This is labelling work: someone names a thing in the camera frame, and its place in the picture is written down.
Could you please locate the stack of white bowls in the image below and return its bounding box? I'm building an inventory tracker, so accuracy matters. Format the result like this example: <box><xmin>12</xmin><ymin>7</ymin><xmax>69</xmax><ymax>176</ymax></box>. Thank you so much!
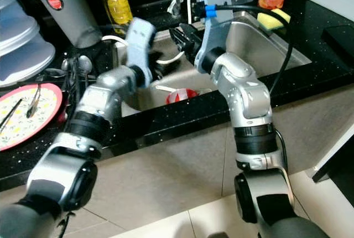
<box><xmin>0</xmin><ymin>0</ymin><xmax>56</xmax><ymax>89</ymax></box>

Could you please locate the oil bottle with yellow label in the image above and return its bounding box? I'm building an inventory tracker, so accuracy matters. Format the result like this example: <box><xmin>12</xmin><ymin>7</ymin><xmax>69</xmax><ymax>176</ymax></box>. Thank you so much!
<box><xmin>94</xmin><ymin>0</ymin><xmax>134</xmax><ymax>35</ymax></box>

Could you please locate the yellow sponge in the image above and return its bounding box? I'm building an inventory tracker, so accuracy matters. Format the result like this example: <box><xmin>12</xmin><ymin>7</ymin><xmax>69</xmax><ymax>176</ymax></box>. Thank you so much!
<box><xmin>257</xmin><ymin>8</ymin><xmax>291</xmax><ymax>32</ymax></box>

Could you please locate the black box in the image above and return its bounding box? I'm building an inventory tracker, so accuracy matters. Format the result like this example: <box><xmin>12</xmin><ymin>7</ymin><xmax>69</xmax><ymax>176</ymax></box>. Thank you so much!
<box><xmin>322</xmin><ymin>25</ymin><xmax>354</xmax><ymax>68</ymax></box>

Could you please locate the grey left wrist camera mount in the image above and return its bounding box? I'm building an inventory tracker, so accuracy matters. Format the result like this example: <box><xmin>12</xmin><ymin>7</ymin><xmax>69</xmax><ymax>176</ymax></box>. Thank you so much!
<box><xmin>125</xmin><ymin>18</ymin><xmax>158</xmax><ymax>86</ymax></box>

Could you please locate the black chopstick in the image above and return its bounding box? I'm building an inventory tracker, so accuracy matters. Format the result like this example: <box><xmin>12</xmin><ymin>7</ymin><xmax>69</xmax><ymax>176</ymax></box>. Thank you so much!
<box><xmin>2</xmin><ymin>104</ymin><xmax>24</xmax><ymax>132</ymax></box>

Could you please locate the black cable with blue plug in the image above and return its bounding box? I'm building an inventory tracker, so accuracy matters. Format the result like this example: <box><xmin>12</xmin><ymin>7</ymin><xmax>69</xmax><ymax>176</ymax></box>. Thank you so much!
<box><xmin>194</xmin><ymin>3</ymin><xmax>295</xmax><ymax>96</ymax></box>

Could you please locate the metal spoon on plate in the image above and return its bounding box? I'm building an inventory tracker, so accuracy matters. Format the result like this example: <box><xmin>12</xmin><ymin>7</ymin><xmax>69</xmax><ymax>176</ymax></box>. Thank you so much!
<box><xmin>27</xmin><ymin>83</ymin><xmax>43</xmax><ymax>119</ymax></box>

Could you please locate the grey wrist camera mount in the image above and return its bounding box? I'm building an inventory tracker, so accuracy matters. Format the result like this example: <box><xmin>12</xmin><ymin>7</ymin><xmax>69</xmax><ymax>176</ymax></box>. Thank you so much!
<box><xmin>125</xmin><ymin>18</ymin><xmax>158</xmax><ymax>86</ymax></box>
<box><xmin>194</xmin><ymin>0</ymin><xmax>236</xmax><ymax>75</ymax></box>

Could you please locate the stainless steel sink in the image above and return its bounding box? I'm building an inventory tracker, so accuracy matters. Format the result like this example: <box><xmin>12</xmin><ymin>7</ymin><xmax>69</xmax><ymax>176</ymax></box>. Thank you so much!
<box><xmin>116</xmin><ymin>19</ymin><xmax>314</xmax><ymax>112</ymax></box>

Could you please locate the pink rimmed floral plate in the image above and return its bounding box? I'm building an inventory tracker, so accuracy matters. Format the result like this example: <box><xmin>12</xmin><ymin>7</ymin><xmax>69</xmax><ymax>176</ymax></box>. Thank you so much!
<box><xmin>0</xmin><ymin>82</ymin><xmax>65</xmax><ymax>152</ymax></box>

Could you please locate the grey thermos with red logo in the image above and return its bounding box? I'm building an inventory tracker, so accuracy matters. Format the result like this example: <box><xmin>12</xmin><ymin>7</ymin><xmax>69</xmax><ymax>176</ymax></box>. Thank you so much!
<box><xmin>22</xmin><ymin>0</ymin><xmax>103</xmax><ymax>50</ymax></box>

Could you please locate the red and white cup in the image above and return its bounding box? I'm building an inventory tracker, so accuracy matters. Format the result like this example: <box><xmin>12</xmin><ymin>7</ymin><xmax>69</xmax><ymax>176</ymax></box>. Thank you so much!
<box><xmin>165</xmin><ymin>87</ymin><xmax>199</xmax><ymax>105</ymax></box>

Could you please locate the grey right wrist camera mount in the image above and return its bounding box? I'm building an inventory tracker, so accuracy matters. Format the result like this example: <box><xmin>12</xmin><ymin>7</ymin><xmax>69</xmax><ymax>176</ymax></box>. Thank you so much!
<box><xmin>194</xmin><ymin>0</ymin><xmax>236</xmax><ymax>75</ymax></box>

